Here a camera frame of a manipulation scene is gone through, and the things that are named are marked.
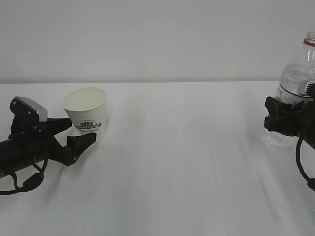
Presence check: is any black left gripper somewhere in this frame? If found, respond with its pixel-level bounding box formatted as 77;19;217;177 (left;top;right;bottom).
0;118;96;178

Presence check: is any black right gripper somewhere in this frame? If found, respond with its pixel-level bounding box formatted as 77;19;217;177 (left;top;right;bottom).
264;89;315;149

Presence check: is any white paper cup green logo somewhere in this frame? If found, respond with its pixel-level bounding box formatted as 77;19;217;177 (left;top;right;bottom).
62;87;106;143

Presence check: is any clear water bottle red label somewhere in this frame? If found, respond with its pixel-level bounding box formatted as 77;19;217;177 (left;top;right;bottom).
265;31;315;147

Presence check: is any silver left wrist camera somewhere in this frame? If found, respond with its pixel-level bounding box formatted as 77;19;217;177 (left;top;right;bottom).
10;96;48;135

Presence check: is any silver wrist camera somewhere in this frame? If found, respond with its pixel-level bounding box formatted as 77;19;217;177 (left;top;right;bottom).
10;96;48;135
297;80;315;98

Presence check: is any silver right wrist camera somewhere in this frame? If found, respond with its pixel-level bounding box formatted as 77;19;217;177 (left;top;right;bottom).
297;80;315;98

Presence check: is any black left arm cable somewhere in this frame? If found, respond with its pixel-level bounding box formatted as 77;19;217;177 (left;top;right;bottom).
0;137;49;195

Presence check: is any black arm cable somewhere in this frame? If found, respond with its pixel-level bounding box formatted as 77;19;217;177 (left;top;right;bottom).
0;137;49;195
295;135;315;192

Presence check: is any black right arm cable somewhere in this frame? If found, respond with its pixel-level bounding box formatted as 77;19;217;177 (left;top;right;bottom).
295;135;315;192

